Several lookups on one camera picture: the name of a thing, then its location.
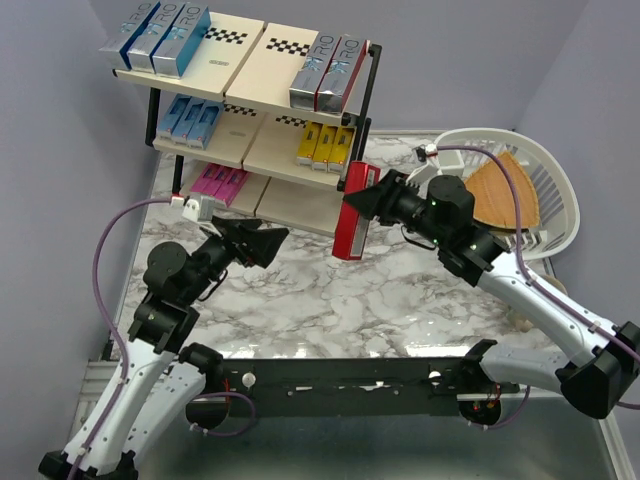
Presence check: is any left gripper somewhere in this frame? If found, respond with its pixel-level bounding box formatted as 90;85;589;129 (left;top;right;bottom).
183;213;290;303

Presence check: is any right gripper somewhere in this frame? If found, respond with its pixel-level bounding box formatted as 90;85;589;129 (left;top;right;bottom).
342;168;447;248

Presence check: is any red toothpaste box barcode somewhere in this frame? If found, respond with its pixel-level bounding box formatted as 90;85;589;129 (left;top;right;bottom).
332;161;380;261

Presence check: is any pink toothpaste box back side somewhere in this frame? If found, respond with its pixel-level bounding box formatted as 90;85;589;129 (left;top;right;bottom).
214;169;249;207

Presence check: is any pink toothpaste box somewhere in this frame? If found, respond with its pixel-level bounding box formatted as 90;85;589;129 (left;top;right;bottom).
191;163;226;196
203;166;238;207
214;169;249;207

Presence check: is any yellow toothpaste box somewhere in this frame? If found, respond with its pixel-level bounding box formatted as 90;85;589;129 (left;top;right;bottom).
296;122;326;171
311;125;339;172
327;127;355;174

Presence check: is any light blue toothpaste box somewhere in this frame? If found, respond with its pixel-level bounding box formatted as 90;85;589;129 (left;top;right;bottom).
156;94;191;139
187;100;224;150
171;97;205;145

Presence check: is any silver red R&O box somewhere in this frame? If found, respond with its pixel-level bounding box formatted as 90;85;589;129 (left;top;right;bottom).
289;32;341;111

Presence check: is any red R&O toothpaste box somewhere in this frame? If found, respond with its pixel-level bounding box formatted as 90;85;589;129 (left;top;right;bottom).
316;35;368;115

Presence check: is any blue metallic toothpaste box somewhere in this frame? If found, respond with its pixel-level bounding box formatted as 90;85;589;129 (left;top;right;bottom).
152;2;211;78

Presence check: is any silver blue R&O box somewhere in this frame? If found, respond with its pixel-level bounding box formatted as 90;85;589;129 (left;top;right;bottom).
127;1;185;73

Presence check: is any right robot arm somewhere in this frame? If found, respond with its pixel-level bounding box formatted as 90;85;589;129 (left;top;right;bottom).
344;170;639;419

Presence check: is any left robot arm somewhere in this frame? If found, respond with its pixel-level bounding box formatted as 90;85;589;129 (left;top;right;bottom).
38;217;289;479

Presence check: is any beige three-tier shelf rack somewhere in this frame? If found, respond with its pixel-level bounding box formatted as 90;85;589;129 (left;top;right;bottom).
114;13;381;236

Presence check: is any woven wicker fan tray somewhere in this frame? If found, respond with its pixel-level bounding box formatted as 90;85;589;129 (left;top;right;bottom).
465;151;540;230

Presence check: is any white plastic dish basket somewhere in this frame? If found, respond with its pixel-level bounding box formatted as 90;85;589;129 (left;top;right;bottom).
435;128;580;262

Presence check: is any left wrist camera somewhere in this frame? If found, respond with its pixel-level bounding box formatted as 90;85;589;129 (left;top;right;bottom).
170;194;218;234

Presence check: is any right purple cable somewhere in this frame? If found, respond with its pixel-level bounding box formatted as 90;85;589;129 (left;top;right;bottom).
434;144;640;431

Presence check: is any purple cable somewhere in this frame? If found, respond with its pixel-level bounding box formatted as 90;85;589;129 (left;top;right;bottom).
434;144;640;431
64;197;256;480

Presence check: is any black mounting rail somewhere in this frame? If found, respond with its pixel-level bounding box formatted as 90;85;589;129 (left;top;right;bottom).
186;357;519;427

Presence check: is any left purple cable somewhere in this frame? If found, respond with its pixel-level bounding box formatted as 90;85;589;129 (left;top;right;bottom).
64;197;256;480

